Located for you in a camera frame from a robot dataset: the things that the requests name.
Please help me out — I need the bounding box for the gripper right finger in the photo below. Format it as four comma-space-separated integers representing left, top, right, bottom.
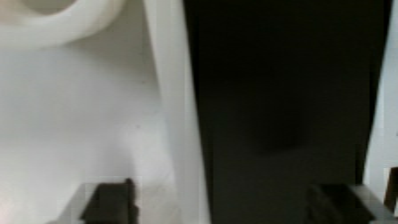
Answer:
307, 182, 398, 224

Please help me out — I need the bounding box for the white square tabletop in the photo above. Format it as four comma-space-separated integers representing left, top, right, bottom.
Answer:
0, 0, 211, 224

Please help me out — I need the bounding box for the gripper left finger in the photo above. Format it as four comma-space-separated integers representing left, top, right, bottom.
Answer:
58, 178, 140, 224

